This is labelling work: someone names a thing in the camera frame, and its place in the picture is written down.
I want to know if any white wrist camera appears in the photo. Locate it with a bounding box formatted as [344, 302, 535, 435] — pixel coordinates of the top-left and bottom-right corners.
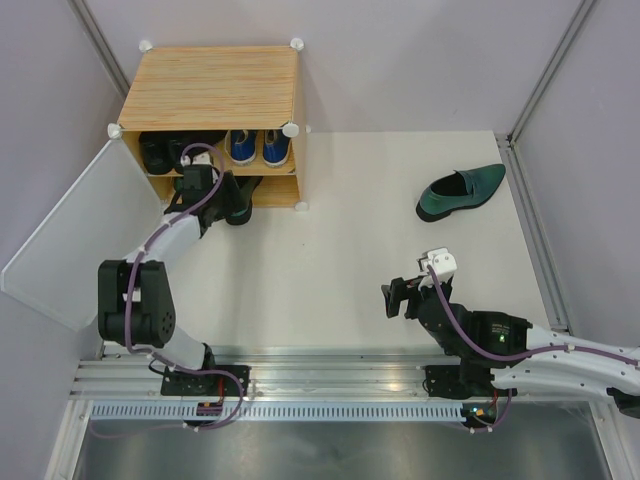
[180, 151, 213, 168]
[417, 247, 458, 288]

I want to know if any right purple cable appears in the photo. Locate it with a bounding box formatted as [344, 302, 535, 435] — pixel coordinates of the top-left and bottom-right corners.
[429, 265, 640, 436]

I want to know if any black patent shoe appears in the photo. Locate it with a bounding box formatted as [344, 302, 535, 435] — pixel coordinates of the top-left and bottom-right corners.
[167, 130, 227, 166]
[138, 131, 173, 175]

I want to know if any wooden two-shelf shoe cabinet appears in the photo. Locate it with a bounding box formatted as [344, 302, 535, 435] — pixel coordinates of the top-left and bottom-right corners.
[107, 38, 308, 210]

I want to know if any white translucent cabinet door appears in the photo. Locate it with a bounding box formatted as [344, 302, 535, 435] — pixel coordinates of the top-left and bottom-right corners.
[1, 140, 162, 331]

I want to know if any blue sneaker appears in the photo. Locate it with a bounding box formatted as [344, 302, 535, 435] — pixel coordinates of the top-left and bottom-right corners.
[262, 130, 290, 168]
[228, 130, 257, 166]

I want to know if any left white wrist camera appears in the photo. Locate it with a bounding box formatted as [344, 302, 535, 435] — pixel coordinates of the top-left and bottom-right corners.
[180, 151, 213, 168]

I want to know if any aluminium mounting rail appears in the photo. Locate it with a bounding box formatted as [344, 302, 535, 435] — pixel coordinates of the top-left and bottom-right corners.
[69, 344, 616, 401]

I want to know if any white slotted cable duct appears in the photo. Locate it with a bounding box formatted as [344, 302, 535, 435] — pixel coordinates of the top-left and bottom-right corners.
[91, 401, 465, 422]

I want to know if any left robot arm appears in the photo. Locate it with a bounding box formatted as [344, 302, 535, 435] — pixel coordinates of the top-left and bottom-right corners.
[98, 165, 262, 398]

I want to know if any right aluminium frame post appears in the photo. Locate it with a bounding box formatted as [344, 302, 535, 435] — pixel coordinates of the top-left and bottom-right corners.
[502, 0, 599, 149]

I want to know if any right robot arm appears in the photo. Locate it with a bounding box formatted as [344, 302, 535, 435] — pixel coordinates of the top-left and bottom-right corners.
[381, 277, 639, 418]

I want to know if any green loafer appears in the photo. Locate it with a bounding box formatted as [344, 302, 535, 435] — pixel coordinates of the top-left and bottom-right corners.
[416, 164, 506, 223]
[225, 176, 263, 226]

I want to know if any left aluminium frame post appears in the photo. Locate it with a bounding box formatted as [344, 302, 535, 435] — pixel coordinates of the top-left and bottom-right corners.
[67, 0, 130, 98]

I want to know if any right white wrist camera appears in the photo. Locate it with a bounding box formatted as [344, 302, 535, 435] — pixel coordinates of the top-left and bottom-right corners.
[417, 247, 458, 288]

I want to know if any aluminium frame post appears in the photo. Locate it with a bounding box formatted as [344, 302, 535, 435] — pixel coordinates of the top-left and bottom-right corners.
[502, 0, 599, 149]
[67, 0, 130, 98]

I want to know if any green loafer front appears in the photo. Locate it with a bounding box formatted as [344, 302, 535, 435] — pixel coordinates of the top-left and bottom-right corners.
[416, 164, 506, 223]

